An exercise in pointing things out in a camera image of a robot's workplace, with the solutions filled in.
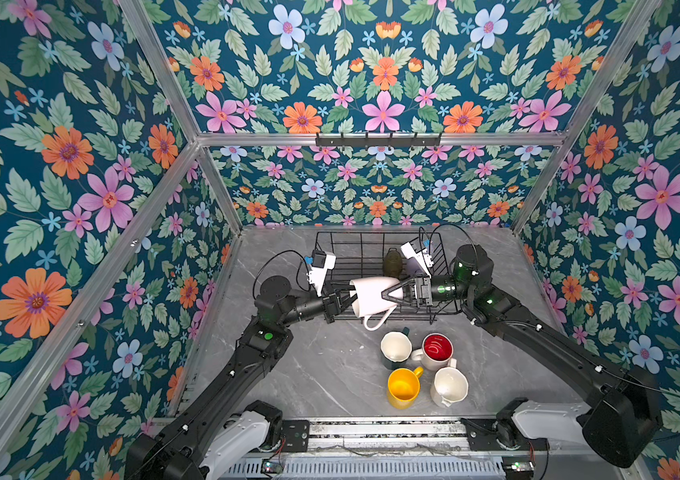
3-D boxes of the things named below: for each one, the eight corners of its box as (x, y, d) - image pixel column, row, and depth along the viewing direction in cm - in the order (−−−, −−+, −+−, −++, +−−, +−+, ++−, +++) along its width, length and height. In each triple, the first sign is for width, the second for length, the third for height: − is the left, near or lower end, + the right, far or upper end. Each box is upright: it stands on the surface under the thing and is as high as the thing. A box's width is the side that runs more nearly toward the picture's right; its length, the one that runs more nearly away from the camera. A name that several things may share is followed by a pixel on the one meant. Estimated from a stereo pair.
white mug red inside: (412, 371, 86) (416, 361, 79) (409, 344, 91) (413, 332, 85) (449, 371, 86) (456, 361, 79) (444, 344, 91) (450, 332, 85)
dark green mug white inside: (380, 379, 84) (382, 366, 76) (379, 342, 91) (380, 327, 83) (409, 379, 84) (414, 366, 76) (406, 342, 91) (410, 327, 83)
